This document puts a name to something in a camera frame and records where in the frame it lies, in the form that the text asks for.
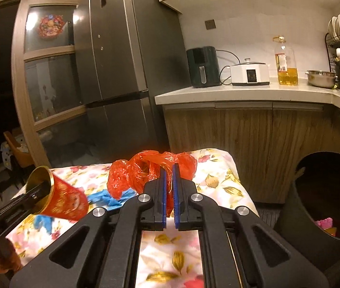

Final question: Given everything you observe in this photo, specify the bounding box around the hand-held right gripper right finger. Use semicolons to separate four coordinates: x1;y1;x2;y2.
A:
172;163;329;288

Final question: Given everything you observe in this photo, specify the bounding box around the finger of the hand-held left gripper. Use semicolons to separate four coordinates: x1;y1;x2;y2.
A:
0;182;52;240

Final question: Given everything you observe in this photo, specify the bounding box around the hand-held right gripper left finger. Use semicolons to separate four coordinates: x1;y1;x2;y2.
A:
9;165;168;288

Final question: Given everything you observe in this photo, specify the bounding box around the red gold paper cup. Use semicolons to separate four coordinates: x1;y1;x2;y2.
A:
26;166;90;220

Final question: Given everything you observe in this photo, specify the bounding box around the red plastic bag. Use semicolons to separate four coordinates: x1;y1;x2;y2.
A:
107;149;198;200

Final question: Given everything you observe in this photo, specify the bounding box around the black round bin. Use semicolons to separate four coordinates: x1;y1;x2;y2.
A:
273;151;340;276

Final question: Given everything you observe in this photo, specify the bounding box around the blue glove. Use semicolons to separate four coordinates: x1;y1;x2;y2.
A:
87;187;137;209
32;214;53;234

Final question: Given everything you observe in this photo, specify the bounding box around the floral cloth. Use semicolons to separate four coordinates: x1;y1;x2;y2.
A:
6;148;260;288

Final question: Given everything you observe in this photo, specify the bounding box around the orange chair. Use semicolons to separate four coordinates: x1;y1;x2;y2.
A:
3;130;35;168

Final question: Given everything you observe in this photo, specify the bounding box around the dark air fryer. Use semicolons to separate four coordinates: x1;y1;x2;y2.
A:
186;46;221;88

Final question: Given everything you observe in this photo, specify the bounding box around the white electric cooker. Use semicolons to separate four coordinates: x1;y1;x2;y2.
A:
229;58;271;86

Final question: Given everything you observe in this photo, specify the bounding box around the wooden glass panel door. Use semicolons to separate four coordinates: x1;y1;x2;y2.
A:
11;0;91;168

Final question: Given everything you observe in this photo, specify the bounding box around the pink wrapper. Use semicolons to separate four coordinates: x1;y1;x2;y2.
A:
314;217;334;230

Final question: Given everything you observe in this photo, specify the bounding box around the grey refrigerator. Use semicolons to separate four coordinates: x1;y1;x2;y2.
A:
73;0;188;164

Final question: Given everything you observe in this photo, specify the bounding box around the cooking oil bottle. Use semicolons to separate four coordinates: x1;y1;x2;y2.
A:
272;36;299;86

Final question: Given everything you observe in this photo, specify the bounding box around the round colourful door ornament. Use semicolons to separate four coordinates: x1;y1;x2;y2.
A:
38;14;66;38

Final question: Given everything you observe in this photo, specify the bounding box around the steel bowl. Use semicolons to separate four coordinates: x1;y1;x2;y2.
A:
305;70;337;90

